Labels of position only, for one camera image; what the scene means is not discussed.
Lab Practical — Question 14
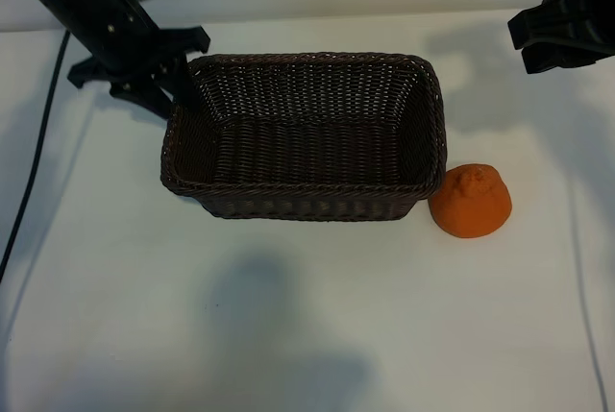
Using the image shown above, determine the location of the orange fruit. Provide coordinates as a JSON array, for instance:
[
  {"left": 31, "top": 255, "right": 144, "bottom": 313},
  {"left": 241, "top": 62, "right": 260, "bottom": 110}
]
[{"left": 429, "top": 162, "right": 513, "bottom": 240}]

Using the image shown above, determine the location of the dark brown wicker basket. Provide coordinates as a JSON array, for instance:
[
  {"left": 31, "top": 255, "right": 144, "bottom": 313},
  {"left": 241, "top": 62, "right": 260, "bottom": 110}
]
[{"left": 160, "top": 51, "right": 448, "bottom": 222}]

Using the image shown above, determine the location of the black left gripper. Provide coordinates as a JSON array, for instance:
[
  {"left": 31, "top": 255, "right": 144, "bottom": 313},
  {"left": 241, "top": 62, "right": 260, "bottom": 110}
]
[{"left": 28, "top": 0, "right": 212, "bottom": 120}]

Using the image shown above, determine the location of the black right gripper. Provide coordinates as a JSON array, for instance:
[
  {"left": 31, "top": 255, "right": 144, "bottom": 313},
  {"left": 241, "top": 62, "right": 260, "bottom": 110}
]
[{"left": 507, "top": 0, "right": 615, "bottom": 75}]

